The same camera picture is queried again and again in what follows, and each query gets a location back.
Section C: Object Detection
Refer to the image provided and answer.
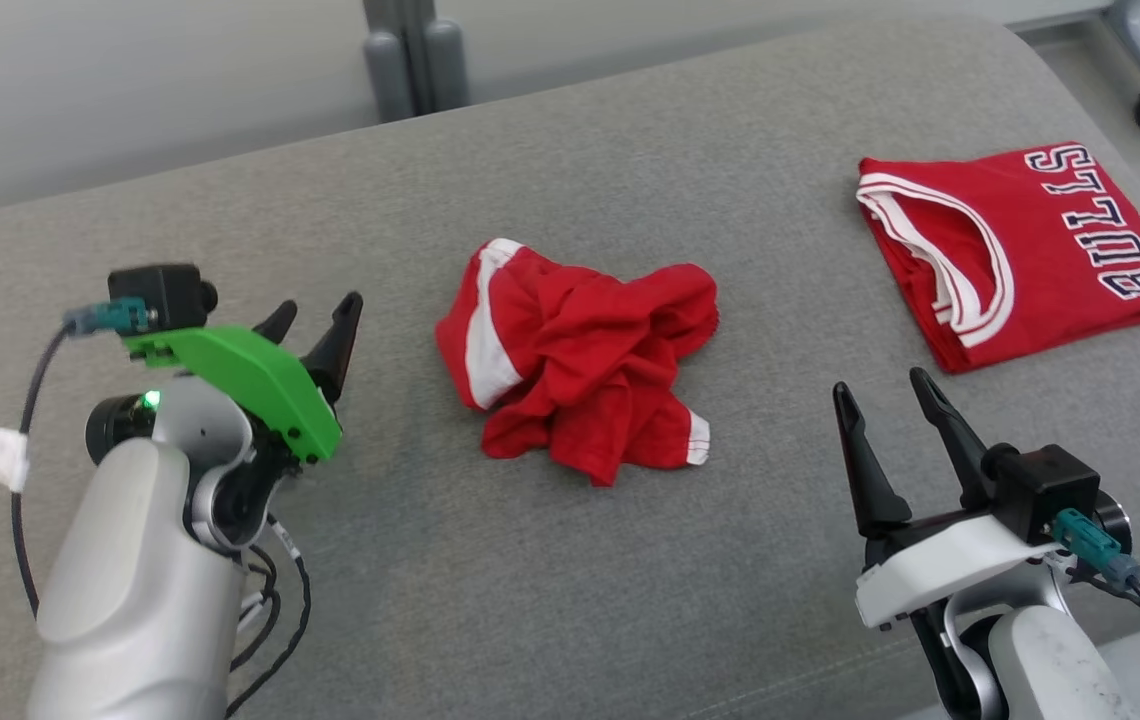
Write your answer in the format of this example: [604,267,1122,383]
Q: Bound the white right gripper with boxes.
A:
[832,367,1071,631]

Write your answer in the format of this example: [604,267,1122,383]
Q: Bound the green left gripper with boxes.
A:
[122,291,365,463]

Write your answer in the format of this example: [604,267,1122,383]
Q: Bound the red Bulls shirt white sleeves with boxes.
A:
[855,143,1140,376]

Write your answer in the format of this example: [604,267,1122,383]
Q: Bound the red garment with white stripes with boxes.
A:
[435,238,721,488]

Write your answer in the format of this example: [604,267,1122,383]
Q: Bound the teal left camera connector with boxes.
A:
[63,297,151,338]

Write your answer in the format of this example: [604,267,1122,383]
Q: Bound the teal camera connector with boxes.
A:
[1052,508,1140,589]
[63,297,151,338]

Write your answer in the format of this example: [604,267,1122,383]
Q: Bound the teal right camera connector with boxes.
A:
[1052,508,1140,589]

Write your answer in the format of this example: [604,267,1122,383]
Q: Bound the thin black left arm cables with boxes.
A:
[225,515,313,719]

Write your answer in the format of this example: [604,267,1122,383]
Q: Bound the grey cylindrical post foot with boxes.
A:
[425,18,471,111]
[363,30,416,123]

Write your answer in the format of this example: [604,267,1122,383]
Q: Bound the black left camera cable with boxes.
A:
[12,325,76,621]

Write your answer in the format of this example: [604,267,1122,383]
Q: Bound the grey partition post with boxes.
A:
[362,0,436,119]

